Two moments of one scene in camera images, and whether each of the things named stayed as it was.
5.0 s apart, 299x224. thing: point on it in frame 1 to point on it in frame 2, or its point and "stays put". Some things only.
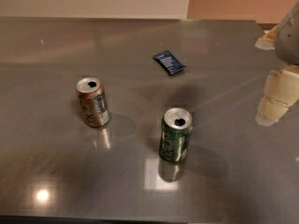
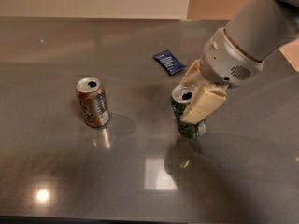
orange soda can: [92, 93] stays put
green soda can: [176, 134] to [180, 97]
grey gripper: [290, 39] to [226, 61]
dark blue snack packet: [171, 63] stays put
